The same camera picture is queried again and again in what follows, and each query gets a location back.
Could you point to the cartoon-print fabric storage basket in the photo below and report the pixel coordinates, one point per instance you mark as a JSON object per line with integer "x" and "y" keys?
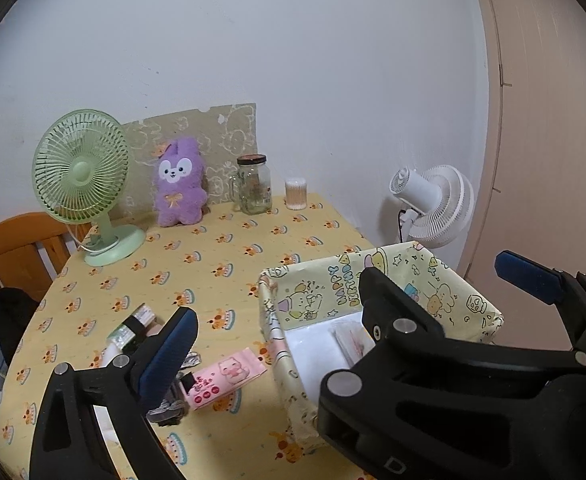
{"x": 333, "y": 280}

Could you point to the beige printed cardboard sheet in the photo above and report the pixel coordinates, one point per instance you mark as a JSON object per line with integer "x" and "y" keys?
{"x": 223, "y": 130}

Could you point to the grey scrunchie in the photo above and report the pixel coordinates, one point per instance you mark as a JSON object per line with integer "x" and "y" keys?
{"x": 170, "y": 410}

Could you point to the wooden chair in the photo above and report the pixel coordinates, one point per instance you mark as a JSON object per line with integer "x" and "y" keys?
{"x": 18, "y": 240}

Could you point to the glass jar with dark lid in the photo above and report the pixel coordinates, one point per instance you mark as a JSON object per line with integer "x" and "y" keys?
{"x": 255, "y": 185}

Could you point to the green desk fan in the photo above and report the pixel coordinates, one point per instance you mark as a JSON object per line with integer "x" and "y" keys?
{"x": 80, "y": 170}

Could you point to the yellow printed tablecloth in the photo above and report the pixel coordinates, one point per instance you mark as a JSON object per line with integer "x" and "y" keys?
{"x": 173, "y": 270}

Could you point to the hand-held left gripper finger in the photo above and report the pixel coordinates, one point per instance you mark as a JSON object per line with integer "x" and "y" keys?
{"x": 165, "y": 360}

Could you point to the cotton swab container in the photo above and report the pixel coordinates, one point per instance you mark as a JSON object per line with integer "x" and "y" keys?
{"x": 296, "y": 195}

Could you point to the pink tissue pack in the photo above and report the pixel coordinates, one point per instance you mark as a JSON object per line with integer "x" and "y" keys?
{"x": 228, "y": 372}

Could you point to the clear plastic packet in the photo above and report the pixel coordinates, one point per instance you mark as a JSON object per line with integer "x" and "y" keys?
{"x": 353, "y": 340}

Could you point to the pink door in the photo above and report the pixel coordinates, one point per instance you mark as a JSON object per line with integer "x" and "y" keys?
{"x": 548, "y": 135}

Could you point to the purple plush toy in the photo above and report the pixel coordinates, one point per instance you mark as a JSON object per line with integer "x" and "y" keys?
{"x": 178, "y": 195}

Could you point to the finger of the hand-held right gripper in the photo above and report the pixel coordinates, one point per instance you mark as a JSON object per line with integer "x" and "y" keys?
{"x": 388, "y": 305}
{"x": 528, "y": 277}

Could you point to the white standing fan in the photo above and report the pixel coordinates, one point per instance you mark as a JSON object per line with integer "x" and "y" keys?
{"x": 423, "y": 195}

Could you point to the dark cloth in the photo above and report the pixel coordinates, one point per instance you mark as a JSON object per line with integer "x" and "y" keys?
{"x": 15, "y": 320}

